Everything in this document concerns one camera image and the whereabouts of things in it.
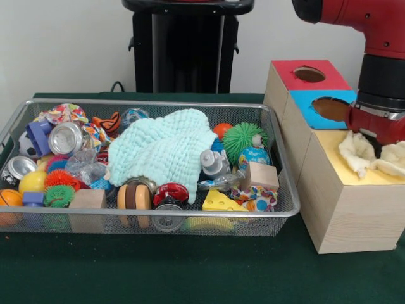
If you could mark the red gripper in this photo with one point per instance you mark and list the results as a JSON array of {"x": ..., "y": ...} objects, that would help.
[{"x": 380, "y": 125}]

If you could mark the cream muslin cloth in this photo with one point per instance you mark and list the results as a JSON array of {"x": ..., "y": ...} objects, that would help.
[{"x": 355, "y": 152}]

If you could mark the green spiky ball with eyes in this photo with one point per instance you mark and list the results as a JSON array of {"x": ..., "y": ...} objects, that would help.
[{"x": 242, "y": 140}]

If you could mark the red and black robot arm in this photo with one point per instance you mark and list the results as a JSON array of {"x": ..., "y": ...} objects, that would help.
[{"x": 383, "y": 38}]

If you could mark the wooden box with three holes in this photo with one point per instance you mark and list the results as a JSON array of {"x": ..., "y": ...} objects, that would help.
[{"x": 342, "y": 215}]

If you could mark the clear mesh bin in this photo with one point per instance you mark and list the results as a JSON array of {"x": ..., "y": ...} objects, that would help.
[{"x": 283, "y": 202}]

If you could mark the plain wooden block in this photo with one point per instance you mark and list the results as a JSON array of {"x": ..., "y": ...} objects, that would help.
[{"x": 259, "y": 175}]

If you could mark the blue globe ball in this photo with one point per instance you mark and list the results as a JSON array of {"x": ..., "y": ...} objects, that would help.
[{"x": 254, "y": 158}]

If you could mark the red ball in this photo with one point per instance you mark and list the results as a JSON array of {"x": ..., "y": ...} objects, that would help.
[{"x": 221, "y": 130}]

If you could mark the blue spiky ball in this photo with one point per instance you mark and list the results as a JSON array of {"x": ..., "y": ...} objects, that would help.
[{"x": 217, "y": 145}]

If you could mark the yellow cheese wedge toy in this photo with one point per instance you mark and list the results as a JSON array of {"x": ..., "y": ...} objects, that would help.
[{"x": 221, "y": 202}]

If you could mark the mint green muslin cloth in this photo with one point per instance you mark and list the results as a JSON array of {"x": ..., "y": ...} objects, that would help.
[{"x": 164, "y": 149}]

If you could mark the dark green tablecloth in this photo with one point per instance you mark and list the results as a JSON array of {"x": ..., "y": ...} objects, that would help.
[{"x": 190, "y": 272}]

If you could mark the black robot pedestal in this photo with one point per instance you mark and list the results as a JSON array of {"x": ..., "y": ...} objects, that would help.
[{"x": 183, "y": 50}]

